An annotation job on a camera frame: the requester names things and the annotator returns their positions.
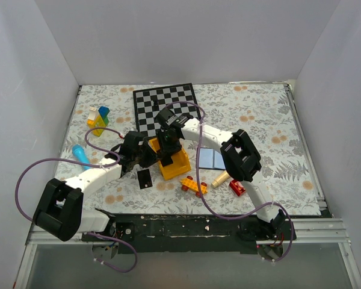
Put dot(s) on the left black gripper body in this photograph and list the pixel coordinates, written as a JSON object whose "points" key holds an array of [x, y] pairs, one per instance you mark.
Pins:
{"points": [[136, 156]]}

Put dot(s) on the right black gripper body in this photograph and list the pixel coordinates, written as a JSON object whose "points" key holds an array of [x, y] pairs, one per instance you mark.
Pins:
{"points": [[166, 141]]}

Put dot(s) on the yellow plastic bin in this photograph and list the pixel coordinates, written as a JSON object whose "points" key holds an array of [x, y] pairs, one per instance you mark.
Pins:
{"points": [[179, 166]]}

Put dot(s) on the black leather card holder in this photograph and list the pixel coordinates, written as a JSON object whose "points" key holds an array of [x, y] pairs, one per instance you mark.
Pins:
{"points": [[210, 159]]}

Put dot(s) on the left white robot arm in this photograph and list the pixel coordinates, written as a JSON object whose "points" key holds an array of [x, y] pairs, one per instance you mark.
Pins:
{"points": [[60, 210]]}

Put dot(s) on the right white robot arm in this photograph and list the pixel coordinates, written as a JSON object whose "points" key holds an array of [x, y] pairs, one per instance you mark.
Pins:
{"points": [[241, 159]]}

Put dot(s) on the black card on table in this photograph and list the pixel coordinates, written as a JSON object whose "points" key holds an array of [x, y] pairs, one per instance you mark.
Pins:
{"points": [[144, 179]]}

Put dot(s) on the orange toy car block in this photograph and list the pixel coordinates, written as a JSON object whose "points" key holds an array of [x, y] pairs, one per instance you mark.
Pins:
{"points": [[188, 184]]}

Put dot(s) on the floral table mat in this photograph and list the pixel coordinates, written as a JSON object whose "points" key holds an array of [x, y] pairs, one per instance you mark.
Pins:
{"points": [[264, 111]]}

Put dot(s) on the black white chessboard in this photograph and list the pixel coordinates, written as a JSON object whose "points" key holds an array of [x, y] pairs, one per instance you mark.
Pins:
{"points": [[148, 103]]}

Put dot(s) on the colourful stacked toy blocks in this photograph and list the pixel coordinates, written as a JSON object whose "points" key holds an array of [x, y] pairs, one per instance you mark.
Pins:
{"points": [[98, 117]]}

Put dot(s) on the blue toy microphone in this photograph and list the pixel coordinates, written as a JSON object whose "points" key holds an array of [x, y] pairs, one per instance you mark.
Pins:
{"points": [[79, 153]]}

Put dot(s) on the cream toy microphone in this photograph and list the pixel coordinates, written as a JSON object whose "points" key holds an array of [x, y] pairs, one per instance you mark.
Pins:
{"points": [[223, 177]]}

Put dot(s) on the red owl toy block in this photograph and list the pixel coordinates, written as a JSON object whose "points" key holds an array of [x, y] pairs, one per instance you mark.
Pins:
{"points": [[237, 187]]}

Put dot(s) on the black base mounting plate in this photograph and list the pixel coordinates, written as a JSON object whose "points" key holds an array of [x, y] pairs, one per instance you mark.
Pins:
{"points": [[192, 233]]}

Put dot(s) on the aluminium frame rail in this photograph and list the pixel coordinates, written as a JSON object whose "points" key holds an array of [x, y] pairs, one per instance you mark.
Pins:
{"points": [[43, 233]]}

